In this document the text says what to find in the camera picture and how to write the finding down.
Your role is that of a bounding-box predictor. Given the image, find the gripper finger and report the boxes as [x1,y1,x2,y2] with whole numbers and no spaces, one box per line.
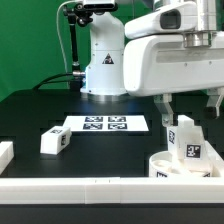
[154,94,174,127]
[204,87,224,119]

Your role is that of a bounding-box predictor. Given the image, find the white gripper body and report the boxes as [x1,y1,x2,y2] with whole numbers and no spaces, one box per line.
[123,32,224,96]

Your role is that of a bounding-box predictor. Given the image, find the white round stool seat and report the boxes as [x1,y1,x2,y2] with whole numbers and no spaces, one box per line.
[149,151,213,178]

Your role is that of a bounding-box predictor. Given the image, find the white marker sheet with tags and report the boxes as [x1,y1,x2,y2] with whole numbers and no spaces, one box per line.
[63,115,149,132]

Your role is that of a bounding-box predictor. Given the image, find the white front fence bar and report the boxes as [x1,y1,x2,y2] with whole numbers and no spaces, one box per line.
[0,177,224,204]

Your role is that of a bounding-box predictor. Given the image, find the white left fence piece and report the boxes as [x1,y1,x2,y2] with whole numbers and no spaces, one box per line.
[0,141,14,175]

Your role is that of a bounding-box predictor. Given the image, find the white camera on stand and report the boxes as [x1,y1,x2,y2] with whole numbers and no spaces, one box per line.
[83,0,116,10]

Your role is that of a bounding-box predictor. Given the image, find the white cable on stand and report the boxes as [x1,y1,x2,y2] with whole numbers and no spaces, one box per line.
[55,0,78,73]

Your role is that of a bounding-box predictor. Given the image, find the black cables on table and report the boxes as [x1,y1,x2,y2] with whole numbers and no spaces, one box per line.
[32,73,75,90]

